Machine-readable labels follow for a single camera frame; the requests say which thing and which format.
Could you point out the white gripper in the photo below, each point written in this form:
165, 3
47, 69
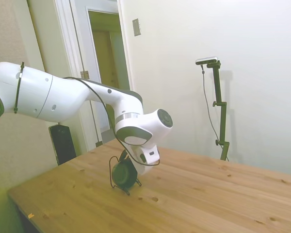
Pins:
141, 168

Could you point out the black upright box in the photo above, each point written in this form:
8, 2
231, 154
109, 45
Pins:
63, 144

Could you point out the metal door hinge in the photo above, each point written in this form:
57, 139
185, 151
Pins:
99, 143
85, 74

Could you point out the orange tape scrap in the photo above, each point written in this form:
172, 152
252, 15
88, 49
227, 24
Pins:
31, 215

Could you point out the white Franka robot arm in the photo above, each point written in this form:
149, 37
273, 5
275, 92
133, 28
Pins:
63, 97

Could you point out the white door frame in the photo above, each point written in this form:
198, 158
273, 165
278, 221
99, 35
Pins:
70, 48

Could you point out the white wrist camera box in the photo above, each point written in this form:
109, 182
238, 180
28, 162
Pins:
150, 156

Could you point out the black camera stand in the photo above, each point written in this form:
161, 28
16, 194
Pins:
223, 121

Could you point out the grey exterior camera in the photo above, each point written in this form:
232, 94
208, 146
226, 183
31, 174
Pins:
206, 60

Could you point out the grey wall switch plate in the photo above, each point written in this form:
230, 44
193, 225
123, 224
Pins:
137, 27

